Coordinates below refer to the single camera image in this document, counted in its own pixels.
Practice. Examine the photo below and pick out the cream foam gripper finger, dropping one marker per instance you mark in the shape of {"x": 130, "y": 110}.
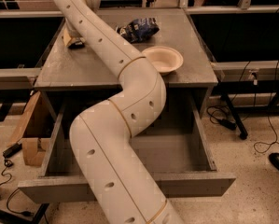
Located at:
{"x": 68, "y": 39}

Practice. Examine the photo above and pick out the dark blue rxbar wrapper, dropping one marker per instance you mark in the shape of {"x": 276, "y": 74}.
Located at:
{"x": 77, "y": 45}

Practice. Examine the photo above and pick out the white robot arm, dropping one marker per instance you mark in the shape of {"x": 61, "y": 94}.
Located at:
{"x": 100, "y": 136}

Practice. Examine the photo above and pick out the open grey top drawer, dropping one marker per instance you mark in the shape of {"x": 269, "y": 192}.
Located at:
{"x": 174, "y": 150}

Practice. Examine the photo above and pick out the blue crumpled chip bag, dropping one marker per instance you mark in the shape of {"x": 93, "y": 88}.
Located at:
{"x": 139, "y": 30}

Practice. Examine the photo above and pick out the grey wooden cabinet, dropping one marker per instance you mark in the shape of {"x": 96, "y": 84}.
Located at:
{"x": 81, "y": 69}

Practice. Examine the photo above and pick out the cardboard box on floor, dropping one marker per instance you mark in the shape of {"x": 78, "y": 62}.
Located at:
{"x": 33, "y": 131}

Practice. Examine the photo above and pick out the white paper bowl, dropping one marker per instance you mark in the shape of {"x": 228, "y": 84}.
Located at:
{"x": 164, "y": 59}

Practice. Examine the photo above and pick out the black table leg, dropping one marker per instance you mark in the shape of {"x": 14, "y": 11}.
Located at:
{"x": 242, "y": 129}

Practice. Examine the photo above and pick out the black power adapter with cable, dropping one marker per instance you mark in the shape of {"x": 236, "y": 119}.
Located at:
{"x": 219, "y": 115}

